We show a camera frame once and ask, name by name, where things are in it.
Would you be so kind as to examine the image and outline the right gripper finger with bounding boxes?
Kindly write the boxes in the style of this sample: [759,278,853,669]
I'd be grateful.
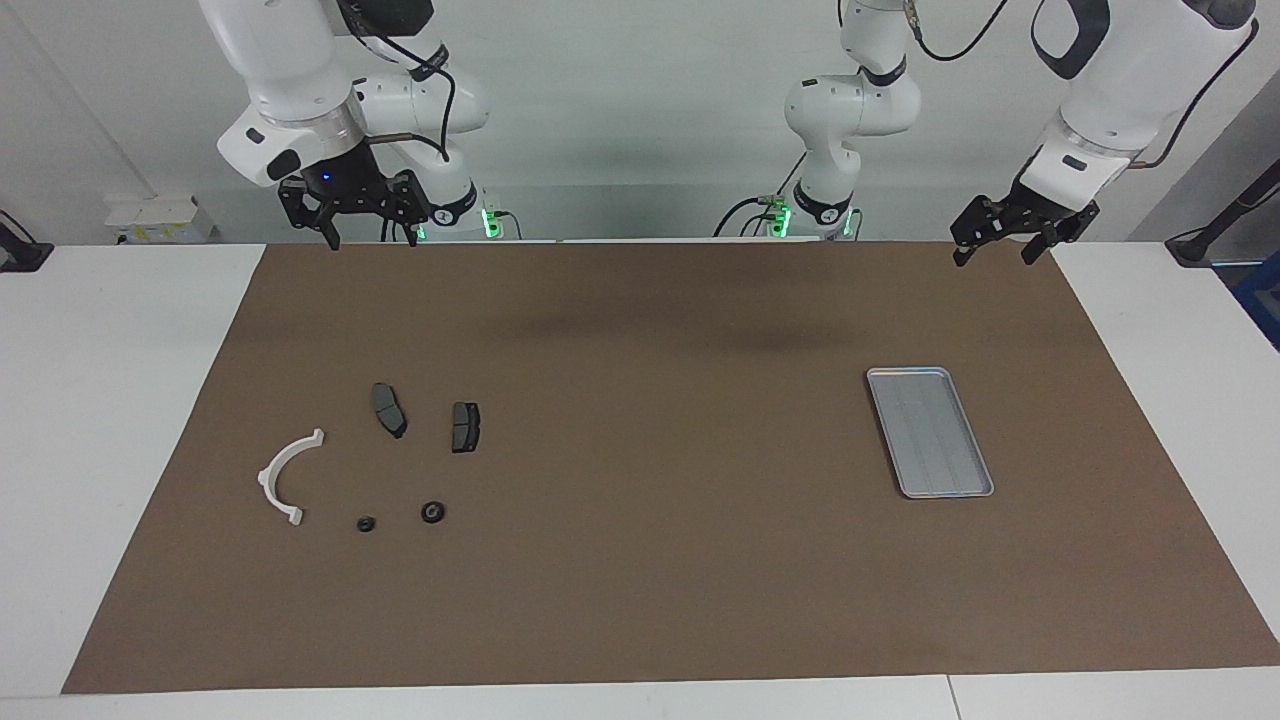
[278,178,341,251]
[385,170,431,246]

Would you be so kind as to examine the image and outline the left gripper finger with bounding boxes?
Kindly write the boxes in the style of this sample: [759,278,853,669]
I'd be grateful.
[1020,205,1101,264]
[950,195,1016,266]

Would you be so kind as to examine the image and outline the silver metal tray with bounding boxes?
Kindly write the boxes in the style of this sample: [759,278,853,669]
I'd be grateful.
[865,366,996,500]

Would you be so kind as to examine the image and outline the white power strip box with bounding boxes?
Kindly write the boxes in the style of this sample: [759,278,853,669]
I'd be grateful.
[105,195,216,246]

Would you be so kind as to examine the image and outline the curved dark brake pad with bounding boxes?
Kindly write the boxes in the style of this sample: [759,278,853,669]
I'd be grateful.
[370,382,409,441]

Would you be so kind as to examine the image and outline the blue crate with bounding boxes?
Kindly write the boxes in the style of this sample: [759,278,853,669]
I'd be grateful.
[1230,250,1280,351]

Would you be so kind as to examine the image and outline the brown table mat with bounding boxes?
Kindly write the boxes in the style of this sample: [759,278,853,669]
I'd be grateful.
[60,240,1280,696]

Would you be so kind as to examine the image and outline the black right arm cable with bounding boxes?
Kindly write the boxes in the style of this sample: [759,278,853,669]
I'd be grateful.
[340,0,457,161]

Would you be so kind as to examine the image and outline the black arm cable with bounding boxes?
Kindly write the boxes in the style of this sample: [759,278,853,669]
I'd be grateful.
[340,0,457,161]
[900,0,1257,166]

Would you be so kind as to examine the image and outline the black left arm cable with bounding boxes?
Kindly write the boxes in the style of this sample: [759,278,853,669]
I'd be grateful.
[900,0,1257,166]

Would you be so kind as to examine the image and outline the black left base cables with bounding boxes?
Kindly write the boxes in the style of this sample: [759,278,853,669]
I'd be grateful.
[713,150,806,238]

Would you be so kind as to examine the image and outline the white curved plastic bracket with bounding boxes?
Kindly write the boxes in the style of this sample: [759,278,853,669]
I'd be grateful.
[256,428,327,528]

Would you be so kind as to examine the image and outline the black clamp mount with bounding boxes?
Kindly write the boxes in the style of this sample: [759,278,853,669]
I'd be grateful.
[0,210,53,273]

